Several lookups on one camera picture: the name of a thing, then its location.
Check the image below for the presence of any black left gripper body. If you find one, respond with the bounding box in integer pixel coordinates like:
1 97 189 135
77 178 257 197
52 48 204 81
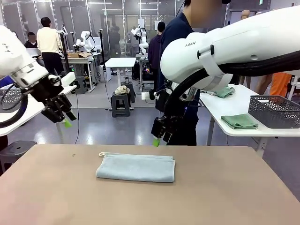
23 75 71 113

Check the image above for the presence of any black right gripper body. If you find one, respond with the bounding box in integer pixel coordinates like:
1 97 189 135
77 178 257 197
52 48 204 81
153 88 188 132

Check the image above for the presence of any light blue towel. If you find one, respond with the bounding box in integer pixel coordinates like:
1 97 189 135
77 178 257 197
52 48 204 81
95 151 176 183

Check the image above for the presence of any grey chevron-pattern basket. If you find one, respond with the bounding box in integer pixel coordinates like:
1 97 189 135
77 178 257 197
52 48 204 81
247 95 300 129

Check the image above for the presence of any grey small-hole basket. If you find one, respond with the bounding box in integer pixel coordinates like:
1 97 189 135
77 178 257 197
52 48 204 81
0 89 25 111

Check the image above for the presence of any grey plastic stool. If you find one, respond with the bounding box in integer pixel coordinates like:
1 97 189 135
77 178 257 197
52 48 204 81
111 91 131 118
120 81 136 104
0 140 38 176
74 75 89 95

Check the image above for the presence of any blue chair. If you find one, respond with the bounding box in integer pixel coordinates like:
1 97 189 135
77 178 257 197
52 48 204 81
0 76 15 89

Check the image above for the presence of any black tripod pole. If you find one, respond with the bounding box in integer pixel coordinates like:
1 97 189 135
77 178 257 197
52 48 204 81
60 32 74 78

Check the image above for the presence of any white table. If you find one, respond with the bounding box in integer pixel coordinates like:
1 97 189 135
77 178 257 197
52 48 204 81
198 83 300 158
0 84 77 145

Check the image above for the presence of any white workbench desk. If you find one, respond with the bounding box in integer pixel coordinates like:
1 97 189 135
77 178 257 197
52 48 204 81
67 56 97 91

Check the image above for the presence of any man in cream shirt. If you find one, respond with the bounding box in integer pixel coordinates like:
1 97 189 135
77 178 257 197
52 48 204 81
37 16 65 77

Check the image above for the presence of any cardboard box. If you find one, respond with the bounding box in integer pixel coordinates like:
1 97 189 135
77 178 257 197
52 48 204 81
67 52 92 59

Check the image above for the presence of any seated person in black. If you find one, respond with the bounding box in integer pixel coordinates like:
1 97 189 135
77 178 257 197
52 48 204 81
24 31 39 49

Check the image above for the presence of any beige cloth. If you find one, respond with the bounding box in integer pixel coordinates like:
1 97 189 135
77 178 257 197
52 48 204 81
114 85 130 96

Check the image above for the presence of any crumpled green towel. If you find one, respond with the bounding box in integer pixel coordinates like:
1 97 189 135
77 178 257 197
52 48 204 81
211 86 236 99

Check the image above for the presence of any folded green towel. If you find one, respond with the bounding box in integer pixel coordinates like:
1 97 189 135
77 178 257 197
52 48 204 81
220 113 260 130

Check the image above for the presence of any white standing desk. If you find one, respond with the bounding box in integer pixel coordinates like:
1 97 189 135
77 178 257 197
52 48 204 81
105 57 137 111

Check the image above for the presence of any person in dark hoodie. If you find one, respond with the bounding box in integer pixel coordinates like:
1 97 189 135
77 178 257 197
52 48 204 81
147 21 166 76

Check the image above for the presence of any person in navy jacket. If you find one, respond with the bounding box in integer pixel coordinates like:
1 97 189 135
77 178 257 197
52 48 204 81
156 0 203 146

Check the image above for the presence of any mannequin in orange jacket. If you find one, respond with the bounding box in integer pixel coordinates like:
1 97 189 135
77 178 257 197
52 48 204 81
255 74 274 96

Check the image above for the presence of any mannequin in orange trousers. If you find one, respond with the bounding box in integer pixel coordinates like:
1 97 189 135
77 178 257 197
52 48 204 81
269 72 293 97

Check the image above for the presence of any thin black hanging cable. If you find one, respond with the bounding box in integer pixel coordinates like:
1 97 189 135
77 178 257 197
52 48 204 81
74 81 81 144

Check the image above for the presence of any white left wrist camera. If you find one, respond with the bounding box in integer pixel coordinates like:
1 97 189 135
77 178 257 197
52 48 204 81
60 72 76 86

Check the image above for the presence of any black camera pole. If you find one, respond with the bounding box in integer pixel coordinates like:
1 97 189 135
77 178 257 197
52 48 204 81
98 29 106 69

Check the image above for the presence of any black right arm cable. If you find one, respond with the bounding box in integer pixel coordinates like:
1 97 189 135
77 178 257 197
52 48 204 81
164 54 300 118

